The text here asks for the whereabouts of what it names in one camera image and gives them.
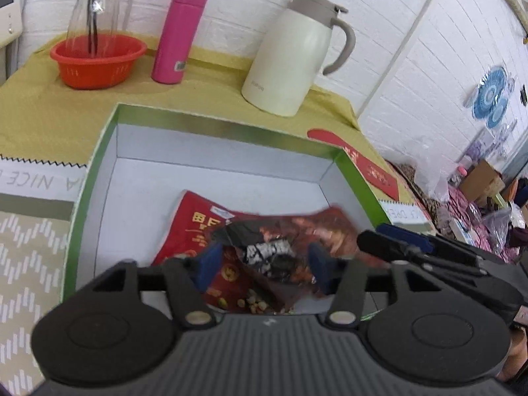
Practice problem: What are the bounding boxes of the green cardboard box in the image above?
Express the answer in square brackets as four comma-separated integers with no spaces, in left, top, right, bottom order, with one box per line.
[61,103,399,323]

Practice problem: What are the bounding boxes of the cream thermal jug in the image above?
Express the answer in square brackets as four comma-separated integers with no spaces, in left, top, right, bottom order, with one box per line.
[242,0,356,117]

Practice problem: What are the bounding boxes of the pink thermos bottle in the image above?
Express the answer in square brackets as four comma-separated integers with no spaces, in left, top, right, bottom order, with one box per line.
[151,0,209,85]

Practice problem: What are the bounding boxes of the grey wall conduit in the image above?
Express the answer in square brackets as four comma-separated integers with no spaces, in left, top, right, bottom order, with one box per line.
[357,0,454,121]

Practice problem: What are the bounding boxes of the brown cardboard box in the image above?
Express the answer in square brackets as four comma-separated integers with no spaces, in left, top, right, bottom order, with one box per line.
[459,160,506,203]

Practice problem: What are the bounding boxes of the clear glass carafe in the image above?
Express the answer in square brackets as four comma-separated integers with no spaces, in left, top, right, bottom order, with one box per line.
[66,0,142,56]

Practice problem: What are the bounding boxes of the dark red foil snack packet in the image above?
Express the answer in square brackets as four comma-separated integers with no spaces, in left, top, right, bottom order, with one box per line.
[210,205,372,314]

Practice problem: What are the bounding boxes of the leopard patterned cloth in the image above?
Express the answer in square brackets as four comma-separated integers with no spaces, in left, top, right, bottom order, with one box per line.
[388,162,451,232]

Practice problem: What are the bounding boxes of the red envelope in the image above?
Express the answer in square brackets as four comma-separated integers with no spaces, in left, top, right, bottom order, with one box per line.
[307,129,401,199]

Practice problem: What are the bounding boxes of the blue round wall decoration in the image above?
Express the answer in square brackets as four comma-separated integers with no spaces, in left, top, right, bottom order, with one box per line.
[471,67,511,129]

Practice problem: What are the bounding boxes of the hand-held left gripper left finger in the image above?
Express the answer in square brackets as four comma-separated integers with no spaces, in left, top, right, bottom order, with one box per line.
[84,243,224,330]

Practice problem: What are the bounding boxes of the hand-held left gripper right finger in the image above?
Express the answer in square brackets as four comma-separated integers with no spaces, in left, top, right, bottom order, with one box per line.
[309,243,448,327]

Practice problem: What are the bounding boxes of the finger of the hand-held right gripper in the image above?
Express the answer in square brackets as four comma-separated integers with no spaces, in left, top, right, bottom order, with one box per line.
[357,230,487,277]
[376,223,487,265]

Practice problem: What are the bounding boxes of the red nut snack packet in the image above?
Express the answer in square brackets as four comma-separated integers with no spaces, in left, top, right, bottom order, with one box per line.
[150,190,289,315]

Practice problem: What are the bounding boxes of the black straws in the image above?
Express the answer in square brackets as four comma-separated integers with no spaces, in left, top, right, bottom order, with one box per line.
[84,0,100,56]

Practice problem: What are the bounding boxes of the red plastic basket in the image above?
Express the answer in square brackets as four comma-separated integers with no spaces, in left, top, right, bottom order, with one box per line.
[50,34,148,90]

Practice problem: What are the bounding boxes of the person's right hand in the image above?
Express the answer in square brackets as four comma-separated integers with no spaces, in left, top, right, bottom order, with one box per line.
[497,326,528,382]

